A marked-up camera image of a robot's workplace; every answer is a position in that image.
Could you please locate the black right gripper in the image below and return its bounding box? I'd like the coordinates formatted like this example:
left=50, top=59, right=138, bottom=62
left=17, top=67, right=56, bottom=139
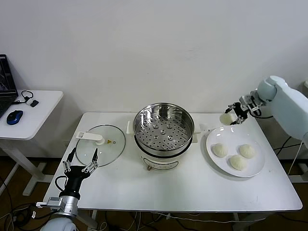
left=225, top=102, right=248, bottom=126

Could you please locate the blue computer mouse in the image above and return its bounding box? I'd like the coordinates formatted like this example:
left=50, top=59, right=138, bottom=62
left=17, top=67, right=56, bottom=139
left=6, top=110, right=24, bottom=125

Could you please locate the white hanging cable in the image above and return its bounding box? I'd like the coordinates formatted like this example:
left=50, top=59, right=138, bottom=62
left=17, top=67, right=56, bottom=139
left=287, top=138, right=305, bottom=176

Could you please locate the round white plate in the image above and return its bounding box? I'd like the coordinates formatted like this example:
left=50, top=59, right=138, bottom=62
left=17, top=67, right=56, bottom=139
left=205, top=127, right=266, bottom=178

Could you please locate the white steamed baozi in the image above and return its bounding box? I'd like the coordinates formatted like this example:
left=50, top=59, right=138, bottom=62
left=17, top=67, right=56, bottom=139
left=229, top=155, right=248, bottom=171
left=220, top=114, right=234, bottom=126
left=239, top=144, right=256, bottom=159
left=211, top=143, right=228, bottom=158

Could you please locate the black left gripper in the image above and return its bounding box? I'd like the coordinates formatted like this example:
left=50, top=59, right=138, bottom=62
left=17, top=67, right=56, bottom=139
left=59, top=147, right=99, bottom=196

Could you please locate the black cable with plug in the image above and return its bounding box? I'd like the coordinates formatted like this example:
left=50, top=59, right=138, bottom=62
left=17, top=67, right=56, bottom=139
left=273, top=136, right=298, bottom=155

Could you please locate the black laptop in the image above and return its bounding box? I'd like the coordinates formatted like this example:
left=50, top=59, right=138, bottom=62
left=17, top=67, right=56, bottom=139
left=0, top=54, right=19, bottom=120

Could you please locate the glass lid with white handle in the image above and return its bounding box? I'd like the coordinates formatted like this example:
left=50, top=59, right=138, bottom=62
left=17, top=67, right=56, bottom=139
left=75, top=124, right=127, bottom=168

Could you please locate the perforated steel steamer basket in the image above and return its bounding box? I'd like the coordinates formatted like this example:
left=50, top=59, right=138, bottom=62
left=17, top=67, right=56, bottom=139
left=133, top=103, right=195, bottom=157

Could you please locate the black looped thin cable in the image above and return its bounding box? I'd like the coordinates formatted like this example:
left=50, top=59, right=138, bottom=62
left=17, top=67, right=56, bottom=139
left=11, top=90, right=34, bottom=105

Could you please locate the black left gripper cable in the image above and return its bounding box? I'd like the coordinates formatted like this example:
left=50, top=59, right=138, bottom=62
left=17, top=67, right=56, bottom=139
left=54, top=175, right=68, bottom=193

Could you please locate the white side table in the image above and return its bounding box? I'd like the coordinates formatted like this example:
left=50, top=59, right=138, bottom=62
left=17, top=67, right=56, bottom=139
left=0, top=90, right=64, bottom=197

